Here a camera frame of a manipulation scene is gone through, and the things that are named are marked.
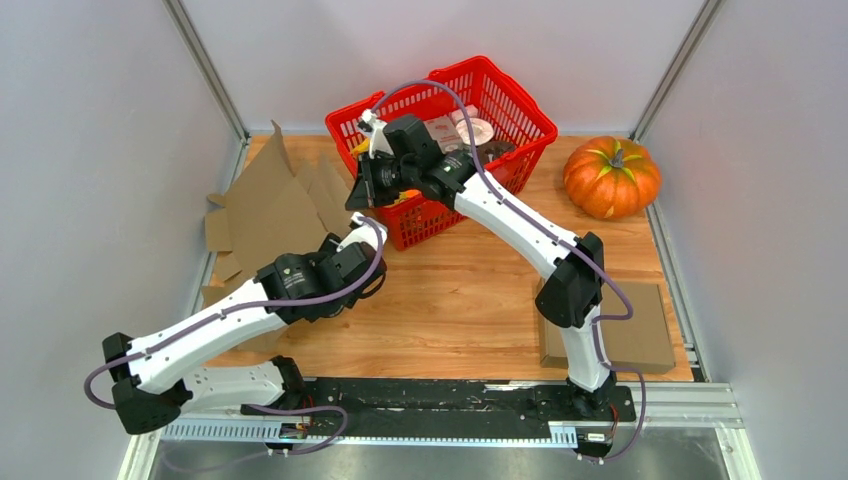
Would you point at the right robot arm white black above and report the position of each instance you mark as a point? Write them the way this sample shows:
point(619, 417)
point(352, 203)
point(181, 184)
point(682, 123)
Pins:
point(402, 156)

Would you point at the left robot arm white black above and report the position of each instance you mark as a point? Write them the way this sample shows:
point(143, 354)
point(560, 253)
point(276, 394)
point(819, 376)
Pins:
point(151, 381)

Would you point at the right aluminium frame post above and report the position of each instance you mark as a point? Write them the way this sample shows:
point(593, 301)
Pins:
point(691, 40)

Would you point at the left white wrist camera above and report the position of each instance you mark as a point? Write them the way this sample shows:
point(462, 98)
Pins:
point(364, 229)

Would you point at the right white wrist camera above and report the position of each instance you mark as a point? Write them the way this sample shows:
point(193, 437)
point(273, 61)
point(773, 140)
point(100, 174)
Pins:
point(370, 125)

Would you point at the brown cardboard sheet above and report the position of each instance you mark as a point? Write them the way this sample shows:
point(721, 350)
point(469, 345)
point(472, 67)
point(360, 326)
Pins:
point(272, 208)

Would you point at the dark brown round item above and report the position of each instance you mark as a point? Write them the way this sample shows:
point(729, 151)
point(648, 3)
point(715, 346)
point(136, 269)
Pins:
point(493, 150)

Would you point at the pink white round roll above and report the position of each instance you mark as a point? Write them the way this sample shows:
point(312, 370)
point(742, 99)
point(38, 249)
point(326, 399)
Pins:
point(477, 129)

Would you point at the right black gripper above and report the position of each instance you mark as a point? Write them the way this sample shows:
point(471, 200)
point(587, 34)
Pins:
point(363, 197)

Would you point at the red plastic shopping basket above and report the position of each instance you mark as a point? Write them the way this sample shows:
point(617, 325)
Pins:
point(509, 126)

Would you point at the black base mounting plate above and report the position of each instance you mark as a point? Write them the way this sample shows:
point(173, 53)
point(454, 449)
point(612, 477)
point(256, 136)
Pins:
point(449, 409)

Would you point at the orange pumpkin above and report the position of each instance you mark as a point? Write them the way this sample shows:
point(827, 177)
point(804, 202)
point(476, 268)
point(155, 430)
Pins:
point(611, 178)

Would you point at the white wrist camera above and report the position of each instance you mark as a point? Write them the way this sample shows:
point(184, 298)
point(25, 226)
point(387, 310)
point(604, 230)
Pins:
point(364, 229)
point(370, 125)

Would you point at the brown cardboard box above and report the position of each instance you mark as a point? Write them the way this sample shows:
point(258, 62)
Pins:
point(642, 342)

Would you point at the left aluminium frame post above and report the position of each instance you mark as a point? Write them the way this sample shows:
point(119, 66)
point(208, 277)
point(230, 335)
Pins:
point(192, 39)

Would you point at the aluminium frame post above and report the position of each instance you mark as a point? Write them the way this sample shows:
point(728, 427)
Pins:
point(192, 39)
point(691, 40)

